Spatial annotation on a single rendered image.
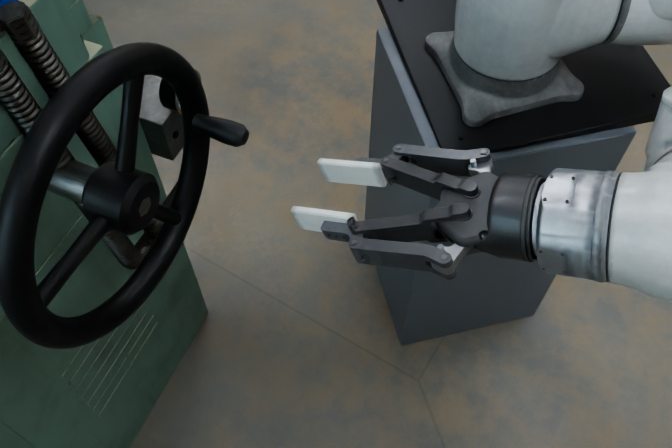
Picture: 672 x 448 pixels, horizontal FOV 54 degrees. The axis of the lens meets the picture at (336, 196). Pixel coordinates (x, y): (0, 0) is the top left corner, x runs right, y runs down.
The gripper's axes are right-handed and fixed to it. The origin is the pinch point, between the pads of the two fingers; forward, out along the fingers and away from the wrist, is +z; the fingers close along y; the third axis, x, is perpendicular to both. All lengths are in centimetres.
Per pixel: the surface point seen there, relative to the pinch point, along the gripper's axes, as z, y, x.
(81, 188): 17.1, 11.6, -12.0
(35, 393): 44, 24, 21
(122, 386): 52, 14, 43
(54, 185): 20.0, 12.0, -12.5
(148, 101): 38.2, -14.7, 2.1
